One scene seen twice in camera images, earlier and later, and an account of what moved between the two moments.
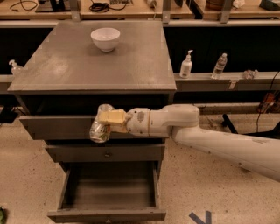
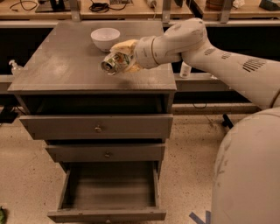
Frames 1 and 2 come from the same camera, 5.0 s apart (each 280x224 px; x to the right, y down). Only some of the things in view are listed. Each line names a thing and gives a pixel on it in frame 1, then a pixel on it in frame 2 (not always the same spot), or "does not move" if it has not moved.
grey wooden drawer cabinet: x=70 y=69 does not move
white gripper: x=137 y=121 -> x=143 y=52
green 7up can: x=100 y=132 -> x=115 y=62
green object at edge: x=2 y=215 does not move
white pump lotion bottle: x=185 y=68 does not move
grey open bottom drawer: x=109 y=192 does not move
